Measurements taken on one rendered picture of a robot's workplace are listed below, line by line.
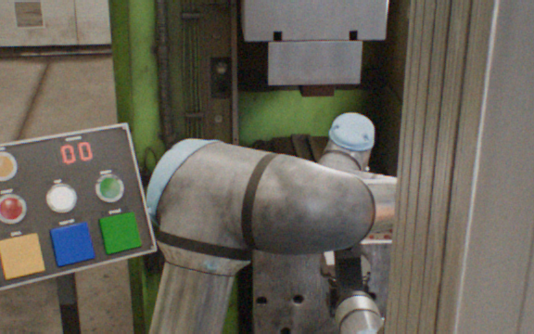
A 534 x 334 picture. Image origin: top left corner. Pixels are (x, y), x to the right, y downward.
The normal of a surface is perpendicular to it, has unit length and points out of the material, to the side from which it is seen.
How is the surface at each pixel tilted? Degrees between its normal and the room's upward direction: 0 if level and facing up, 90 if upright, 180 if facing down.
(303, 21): 90
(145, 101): 90
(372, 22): 90
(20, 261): 60
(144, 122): 90
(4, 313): 0
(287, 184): 41
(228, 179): 47
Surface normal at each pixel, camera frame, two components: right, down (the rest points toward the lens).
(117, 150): 0.43, -0.16
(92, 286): 0.00, -0.92
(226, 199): -0.40, -0.04
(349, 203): 0.67, -0.20
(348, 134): 0.04, -0.61
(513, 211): -0.11, 0.39
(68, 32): 0.13, 0.39
